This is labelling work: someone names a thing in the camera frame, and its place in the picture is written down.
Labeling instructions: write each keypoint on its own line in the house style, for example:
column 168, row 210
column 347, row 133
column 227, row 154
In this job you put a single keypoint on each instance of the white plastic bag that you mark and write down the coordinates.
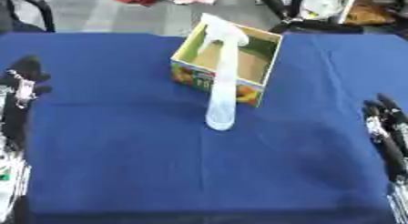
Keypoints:
column 321, row 4

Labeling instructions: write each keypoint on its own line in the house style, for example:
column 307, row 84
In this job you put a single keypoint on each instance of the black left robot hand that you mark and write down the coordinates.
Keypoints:
column 21, row 112

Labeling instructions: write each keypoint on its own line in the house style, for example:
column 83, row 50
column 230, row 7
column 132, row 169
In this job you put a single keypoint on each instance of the open cardboard box fruit print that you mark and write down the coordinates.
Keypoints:
column 227, row 63

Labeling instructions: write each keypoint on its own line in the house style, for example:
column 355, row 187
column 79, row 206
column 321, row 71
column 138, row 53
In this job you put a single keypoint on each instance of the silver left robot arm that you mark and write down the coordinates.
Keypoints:
column 9, row 179

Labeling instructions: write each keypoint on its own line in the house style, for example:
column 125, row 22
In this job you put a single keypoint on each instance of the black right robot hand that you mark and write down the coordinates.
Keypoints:
column 392, row 136

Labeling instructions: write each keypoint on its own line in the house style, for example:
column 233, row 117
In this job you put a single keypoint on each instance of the black chair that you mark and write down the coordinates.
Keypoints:
column 25, row 12

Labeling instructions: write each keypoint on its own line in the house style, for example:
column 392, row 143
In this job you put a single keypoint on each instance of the brown bag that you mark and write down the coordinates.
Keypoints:
column 370, row 14

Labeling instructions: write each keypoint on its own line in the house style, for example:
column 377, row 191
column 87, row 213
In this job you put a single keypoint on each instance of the black tripod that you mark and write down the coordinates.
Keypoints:
column 297, row 15

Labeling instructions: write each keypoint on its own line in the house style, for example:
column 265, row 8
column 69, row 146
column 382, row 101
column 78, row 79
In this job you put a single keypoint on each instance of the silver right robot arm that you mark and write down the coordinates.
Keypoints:
column 399, row 197

